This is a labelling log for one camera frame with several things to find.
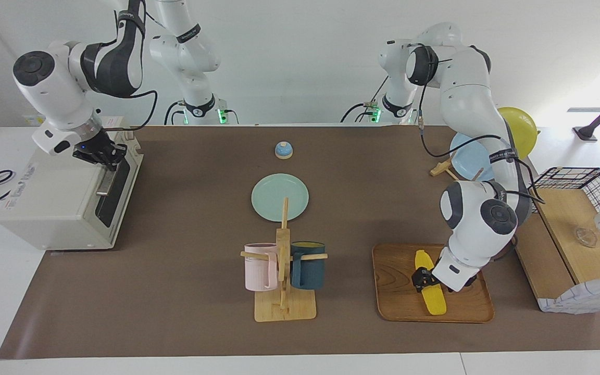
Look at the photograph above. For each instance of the white checked cloth liner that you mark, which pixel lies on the white checked cloth liner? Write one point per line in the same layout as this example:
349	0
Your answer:
581	299

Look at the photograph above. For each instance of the yellow plate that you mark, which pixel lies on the yellow plate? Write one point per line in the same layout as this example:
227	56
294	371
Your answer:
520	130

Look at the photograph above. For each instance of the small blue call bell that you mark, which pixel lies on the small blue call bell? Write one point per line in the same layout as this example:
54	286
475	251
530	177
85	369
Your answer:
284	151

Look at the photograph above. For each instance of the white socket box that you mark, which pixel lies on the white socket box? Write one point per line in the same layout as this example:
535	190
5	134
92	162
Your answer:
33	121

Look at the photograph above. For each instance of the yellow corn cob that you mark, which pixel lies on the yellow corn cob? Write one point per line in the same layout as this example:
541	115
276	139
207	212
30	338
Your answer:
435	304

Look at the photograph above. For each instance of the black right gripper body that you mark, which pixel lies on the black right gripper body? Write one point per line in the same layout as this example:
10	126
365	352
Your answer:
94	148

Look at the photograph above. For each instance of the wooden serving tray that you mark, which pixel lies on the wooden serving tray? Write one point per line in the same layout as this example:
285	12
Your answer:
399	291

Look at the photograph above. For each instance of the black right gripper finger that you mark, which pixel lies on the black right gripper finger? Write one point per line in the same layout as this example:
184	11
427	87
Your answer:
120	151
111	164

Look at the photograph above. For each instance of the pink mug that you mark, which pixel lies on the pink mug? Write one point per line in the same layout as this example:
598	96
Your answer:
255	268

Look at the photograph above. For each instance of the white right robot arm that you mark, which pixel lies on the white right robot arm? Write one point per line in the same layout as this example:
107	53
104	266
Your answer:
55	94

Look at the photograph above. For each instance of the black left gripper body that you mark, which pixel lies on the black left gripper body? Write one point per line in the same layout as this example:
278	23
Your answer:
430	276

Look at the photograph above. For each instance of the wooden mug rack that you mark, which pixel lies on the wooden mug rack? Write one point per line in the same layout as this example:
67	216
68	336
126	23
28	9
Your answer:
284	307

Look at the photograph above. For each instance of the white toaster oven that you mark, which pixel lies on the white toaster oven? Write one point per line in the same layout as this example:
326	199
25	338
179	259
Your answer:
55	182

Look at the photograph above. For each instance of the dark blue mug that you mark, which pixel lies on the dark blue mug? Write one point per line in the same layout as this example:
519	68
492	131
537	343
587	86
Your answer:
310	271

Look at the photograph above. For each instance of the brown table mat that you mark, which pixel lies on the brown table mat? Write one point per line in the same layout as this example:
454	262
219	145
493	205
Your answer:
175	286

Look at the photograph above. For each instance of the mint green plate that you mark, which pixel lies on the mint green plate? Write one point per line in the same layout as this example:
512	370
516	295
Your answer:
269	198

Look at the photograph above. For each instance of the small clear glass dish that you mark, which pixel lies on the small clear glass dish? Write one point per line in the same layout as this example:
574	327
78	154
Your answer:
585	237

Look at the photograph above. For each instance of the light blue plate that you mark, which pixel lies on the light blue plate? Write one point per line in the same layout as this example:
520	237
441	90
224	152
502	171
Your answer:
466	159

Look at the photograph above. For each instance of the wooden plate rack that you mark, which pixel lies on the wooden plate rack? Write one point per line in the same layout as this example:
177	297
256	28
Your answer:
441	169

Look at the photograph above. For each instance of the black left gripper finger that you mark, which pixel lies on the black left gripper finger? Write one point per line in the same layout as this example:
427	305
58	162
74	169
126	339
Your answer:
421	274
425	287

